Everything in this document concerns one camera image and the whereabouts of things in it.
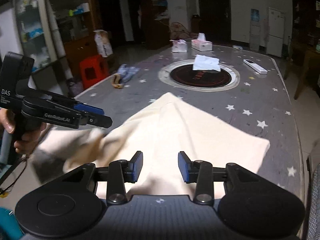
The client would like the white paper bag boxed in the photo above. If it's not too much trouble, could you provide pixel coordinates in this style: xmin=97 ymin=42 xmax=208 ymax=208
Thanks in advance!
xmin=94 ymin=30 xmax=113 ymax=58

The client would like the white remote control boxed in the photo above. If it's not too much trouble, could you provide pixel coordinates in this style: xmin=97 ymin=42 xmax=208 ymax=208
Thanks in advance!
xmin=243 ymin=59 xmax=268 ymax=75

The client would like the blue knitted sock cloth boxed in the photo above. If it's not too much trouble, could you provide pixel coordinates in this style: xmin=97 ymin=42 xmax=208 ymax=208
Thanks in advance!
xmin=111 ymin=64 xmax=139 ymax=89

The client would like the white paper tissue sheet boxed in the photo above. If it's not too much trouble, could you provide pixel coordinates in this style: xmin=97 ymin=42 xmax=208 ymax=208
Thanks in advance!
xmin=193 ymin=55 xmax=221 ymax=72

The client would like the dark wooden door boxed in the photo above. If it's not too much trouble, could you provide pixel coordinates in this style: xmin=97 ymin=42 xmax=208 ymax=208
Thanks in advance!
xmin=198 ymin=0 xmax=231 ymax=43

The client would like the pink white tissue box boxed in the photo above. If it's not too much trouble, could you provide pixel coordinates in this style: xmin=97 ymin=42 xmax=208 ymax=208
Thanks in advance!
xmin=191 ymin=33 xmax=213 ymax=51

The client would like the white refrigerator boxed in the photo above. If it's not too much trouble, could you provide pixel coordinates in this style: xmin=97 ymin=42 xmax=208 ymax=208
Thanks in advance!
xmin=266 ymin=8 xmax=285 ymax=57

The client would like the dark wall shelf cabinet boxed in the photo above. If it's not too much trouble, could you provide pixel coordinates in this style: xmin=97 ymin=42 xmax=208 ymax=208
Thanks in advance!
xmin=291 ymin=0 xmax=319 ymax=49

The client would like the floral kids sofa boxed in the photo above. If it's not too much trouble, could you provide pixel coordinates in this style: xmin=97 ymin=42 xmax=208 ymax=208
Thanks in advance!
xmin=170 ymin=22 xmax=198 ymax=40

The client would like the small pink tissue pack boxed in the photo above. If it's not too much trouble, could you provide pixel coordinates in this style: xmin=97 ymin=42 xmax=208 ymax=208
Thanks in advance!
xmin=171 ymin=39 xmax=188 ymax=53

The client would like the red plastic stool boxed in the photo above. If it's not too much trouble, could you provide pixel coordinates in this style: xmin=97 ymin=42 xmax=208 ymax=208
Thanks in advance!
xmin=79 ymin=55 xmax=109 ymax=89

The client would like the person's left hand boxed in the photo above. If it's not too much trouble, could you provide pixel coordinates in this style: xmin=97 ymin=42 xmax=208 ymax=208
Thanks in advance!
xmin=1 ymin=108 xmax=47 ymax=155

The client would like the round black induction cooktop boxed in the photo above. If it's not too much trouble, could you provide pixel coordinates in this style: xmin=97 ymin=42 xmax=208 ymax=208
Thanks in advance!
xmin=158 ymin=60 xmax=240 ymax=93

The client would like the water dispenser with blue bottle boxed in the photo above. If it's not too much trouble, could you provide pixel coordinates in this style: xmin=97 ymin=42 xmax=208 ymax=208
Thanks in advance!
xmin=249 ymin=9 xmax=260 ymax=51

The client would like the wooden display cabinet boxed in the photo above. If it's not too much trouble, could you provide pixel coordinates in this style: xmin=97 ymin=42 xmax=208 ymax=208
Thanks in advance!
xmin=12 ymin=0 xmax=96 ymax=73

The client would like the cream white garment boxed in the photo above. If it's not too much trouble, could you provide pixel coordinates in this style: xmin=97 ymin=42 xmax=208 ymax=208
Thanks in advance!
xmin=31 ymin=93 xmax=270 ymax=196

